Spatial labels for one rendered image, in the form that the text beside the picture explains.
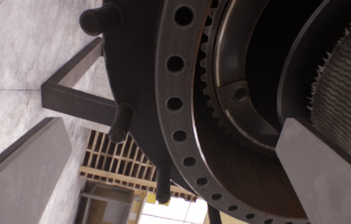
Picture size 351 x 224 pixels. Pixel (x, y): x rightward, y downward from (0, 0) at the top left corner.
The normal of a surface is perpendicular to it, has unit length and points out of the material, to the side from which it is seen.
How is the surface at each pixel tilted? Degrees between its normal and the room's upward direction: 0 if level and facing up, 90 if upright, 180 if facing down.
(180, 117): 90
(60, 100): 90
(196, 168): 90
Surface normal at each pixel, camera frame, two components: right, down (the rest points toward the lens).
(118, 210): 0.16, 0.10
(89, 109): -0.01, 0.58
